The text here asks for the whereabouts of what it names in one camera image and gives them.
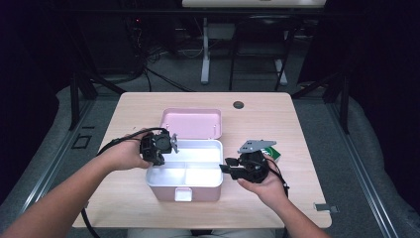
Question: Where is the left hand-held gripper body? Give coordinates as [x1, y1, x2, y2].
[139, 128, 180, 161]

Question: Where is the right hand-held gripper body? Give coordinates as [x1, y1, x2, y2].
[237, 139, 278, 185]

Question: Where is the green packet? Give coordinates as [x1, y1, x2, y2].
[261, 146, 282, 164]

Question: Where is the pink storage box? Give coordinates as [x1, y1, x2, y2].
[145, 107, 225, 203]

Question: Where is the person's right hand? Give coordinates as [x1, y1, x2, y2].
[236, 155, 289, 210]

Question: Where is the person's left hand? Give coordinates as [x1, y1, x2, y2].
[105, 128, 156, 173]

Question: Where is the white desk leg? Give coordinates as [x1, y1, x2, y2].
[200, 17, 212, 85]
[274, 59, 288, 86]

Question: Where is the grey box under desk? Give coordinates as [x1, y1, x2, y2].
[207, 23, 236, 41]

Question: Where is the black chair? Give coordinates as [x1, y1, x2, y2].
[228, 14, 295, 92]

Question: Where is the white desk top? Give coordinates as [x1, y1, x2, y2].
[181, 0, 328, 9]

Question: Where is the right hand-held gripper cable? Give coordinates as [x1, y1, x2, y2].
[266, 161, 291, 199]

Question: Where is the hand-held gripper cable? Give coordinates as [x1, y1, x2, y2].
[266, 161, 291, 199]
[80, 126, 168, 238]

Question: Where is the left hand-held gripper cable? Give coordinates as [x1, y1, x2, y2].
[80, 126, 168, 238]

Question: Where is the bundle of black floor cables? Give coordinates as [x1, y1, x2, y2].
[130, 18, 196, 93]

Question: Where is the grey metal bracket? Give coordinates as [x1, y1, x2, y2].
[313, 202, 340, 214]

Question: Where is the black frame post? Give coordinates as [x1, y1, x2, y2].
[339, 72, 351, 135]
[68, 72, 81, 132]

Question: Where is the aluminium floor rail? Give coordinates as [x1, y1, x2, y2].
[5, 98, 97, 238]
[326, 98, 401, 238]

